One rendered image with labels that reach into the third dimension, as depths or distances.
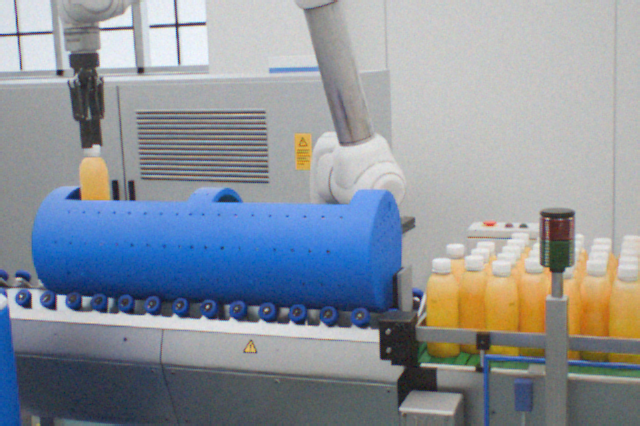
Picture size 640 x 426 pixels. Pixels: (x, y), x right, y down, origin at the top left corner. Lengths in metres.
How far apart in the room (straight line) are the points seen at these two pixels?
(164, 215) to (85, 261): 0.24
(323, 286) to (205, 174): 2.01
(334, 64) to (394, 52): 2.55
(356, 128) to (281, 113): 1.37
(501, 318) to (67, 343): 1.09
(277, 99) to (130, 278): 1.69
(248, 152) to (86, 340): 1.69
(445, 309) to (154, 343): 0.73
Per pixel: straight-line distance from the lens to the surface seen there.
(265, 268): 2.17
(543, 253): 1.76
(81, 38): 2.44
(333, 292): 2.15
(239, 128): 3.97
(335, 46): 2.47
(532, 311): 2.05
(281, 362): 2.23
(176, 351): 2.34
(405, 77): 5.00
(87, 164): 2.47
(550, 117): 4.79
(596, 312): 2.04
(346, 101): 2.50
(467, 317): 2.08
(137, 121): 4.26
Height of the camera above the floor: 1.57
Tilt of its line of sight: 10 degrees down
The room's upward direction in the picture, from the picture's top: 2 degrees counter-clockwise
